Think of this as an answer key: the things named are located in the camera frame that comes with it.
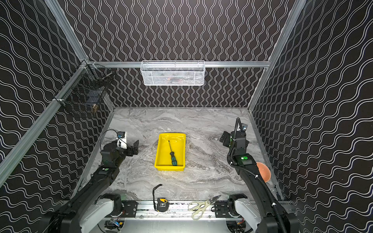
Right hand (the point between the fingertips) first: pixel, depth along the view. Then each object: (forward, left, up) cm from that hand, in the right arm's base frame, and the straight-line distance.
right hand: (234, 135), depth 81 cm
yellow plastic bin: (-8, +41, -17) cm, 45 cm away
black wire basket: (+25, +93, +11) cm, 97 cm away
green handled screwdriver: (-9, +34, -15) cm, 39 cm away
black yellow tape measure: (-32, +38, -15) cm, 52 cm away
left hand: (-2, +57, -2) cm, 57 cm away
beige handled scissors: (-33, +20, -18) cm, 42 cm away
